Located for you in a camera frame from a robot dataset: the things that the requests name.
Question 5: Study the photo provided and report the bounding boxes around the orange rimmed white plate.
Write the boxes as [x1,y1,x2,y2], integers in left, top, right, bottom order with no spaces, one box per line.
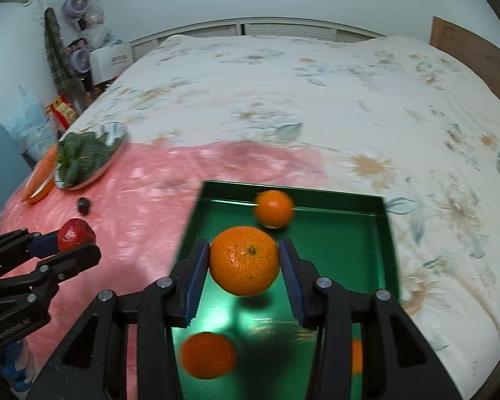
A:
[22,167,56,205]

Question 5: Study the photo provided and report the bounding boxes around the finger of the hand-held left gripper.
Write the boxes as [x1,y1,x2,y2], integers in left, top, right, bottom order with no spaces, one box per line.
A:
[0,228,63,279]
[32,243,102,297]

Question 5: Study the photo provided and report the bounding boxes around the white plastic bag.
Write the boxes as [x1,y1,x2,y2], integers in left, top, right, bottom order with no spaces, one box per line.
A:
[23,121,60,161]

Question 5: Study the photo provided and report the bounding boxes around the green leafy vegetable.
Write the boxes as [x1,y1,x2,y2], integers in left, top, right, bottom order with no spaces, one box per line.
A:
[56,131,119,188]

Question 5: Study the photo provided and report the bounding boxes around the pale blue plastic bag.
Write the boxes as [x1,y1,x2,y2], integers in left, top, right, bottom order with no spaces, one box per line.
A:
[14,85,46,134]

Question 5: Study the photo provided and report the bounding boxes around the green tray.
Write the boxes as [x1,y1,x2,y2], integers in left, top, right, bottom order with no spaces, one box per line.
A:
[173,180,403,400]

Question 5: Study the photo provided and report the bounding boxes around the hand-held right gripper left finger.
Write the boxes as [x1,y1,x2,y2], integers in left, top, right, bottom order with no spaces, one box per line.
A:
[25,238,211,400]

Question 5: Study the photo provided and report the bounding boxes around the white paper bag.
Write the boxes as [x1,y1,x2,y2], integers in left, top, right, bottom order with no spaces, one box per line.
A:
[89,44,133,82]

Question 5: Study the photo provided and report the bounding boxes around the white radiator cover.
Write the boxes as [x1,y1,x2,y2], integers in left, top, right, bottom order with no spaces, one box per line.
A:
[129,17,386,63]

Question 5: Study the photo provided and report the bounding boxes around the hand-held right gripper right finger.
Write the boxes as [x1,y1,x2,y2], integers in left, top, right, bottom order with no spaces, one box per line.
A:
[278,238,463,400]

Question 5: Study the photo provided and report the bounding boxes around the wooden headboard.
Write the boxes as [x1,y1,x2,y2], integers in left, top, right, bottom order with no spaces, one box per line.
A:
[430,16,500,113]

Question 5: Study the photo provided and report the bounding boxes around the yellow red rice bag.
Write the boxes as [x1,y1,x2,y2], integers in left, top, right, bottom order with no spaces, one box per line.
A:
[46,95,81,130]

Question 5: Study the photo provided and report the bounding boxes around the light blue suitcase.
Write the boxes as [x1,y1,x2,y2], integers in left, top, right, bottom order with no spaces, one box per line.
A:
[0,123,32,221]

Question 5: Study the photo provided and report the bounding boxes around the clear plastic bag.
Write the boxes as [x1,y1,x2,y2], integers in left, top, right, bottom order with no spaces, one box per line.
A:
[85,5,107,30]

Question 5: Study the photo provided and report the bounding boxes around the purple fan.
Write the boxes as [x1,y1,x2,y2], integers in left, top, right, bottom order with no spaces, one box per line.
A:
[62,0,88,30]
[71,48,91,72]

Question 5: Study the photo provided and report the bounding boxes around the red apple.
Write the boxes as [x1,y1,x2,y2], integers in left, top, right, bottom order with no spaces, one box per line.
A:
[57,218,97,253]

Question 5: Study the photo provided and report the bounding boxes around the plaid scarf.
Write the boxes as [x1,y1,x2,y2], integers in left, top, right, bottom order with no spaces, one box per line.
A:
[44,7,86,109]

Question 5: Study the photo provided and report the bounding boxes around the blue rimmed white plate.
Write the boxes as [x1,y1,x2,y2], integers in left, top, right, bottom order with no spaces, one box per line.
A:
[53,122,128,191]

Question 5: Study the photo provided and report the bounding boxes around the carrot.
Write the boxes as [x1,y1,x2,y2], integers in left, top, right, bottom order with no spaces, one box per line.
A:
[27,144,60,188]

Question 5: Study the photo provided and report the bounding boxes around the pink plastic sheet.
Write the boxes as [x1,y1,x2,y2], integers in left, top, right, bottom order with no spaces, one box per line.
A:
[0,139,330,400]

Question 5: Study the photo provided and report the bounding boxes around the orange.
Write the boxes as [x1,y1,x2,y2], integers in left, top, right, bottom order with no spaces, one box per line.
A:
[209,226,281,296]
[253,190,296,230]
[351,339,364,376]
[180,332,237,381]

